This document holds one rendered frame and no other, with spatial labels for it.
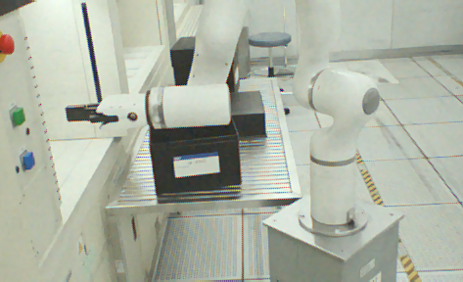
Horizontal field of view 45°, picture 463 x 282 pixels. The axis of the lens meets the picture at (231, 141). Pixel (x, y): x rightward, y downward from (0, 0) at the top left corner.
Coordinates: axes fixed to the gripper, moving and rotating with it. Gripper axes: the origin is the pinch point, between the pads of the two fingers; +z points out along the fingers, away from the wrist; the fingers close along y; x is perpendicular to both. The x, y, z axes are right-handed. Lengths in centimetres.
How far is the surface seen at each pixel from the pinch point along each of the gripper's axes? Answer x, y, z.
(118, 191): -44, 50, 8
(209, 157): -33, 48, -22
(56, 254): -36.2, 3.8, 12.4
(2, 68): 10.5, -0.3, 13.0
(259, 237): -120, 139, -36
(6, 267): -23.7, -19.2, 12.5
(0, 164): -5.5, -11.7, 12.5
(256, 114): -34, 89, -38
